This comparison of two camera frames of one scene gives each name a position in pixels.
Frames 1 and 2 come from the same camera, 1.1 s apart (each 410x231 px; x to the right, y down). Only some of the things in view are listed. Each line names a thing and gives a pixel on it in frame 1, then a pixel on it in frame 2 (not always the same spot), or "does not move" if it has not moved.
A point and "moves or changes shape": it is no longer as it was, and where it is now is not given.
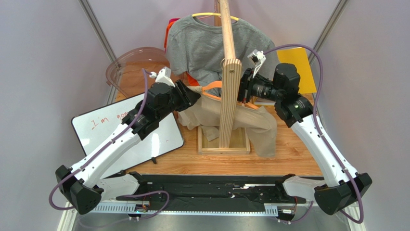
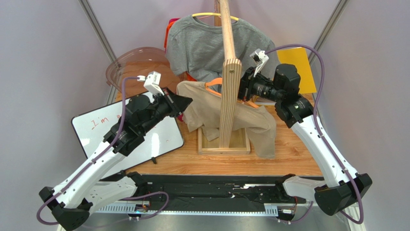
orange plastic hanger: x=219 y=83 moves or changes shape
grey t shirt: x=192 y=45 does not move
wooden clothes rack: x=231 y=141 does not move
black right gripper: x=245 y=88 does not move
